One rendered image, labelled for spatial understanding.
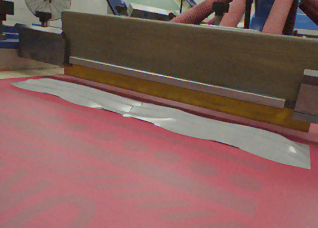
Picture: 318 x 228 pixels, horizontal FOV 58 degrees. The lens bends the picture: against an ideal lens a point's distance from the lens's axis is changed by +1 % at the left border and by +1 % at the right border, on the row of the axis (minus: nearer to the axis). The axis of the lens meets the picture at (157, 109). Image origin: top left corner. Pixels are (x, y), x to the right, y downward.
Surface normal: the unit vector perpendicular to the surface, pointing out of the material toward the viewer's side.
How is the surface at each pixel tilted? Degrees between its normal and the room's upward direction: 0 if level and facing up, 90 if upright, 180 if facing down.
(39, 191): 0
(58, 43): 90
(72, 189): 0
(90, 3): 90
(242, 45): 90
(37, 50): 90
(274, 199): 0
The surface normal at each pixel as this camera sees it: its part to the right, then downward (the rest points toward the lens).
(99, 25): -0.44, 0.17
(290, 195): 0.14, -0.96
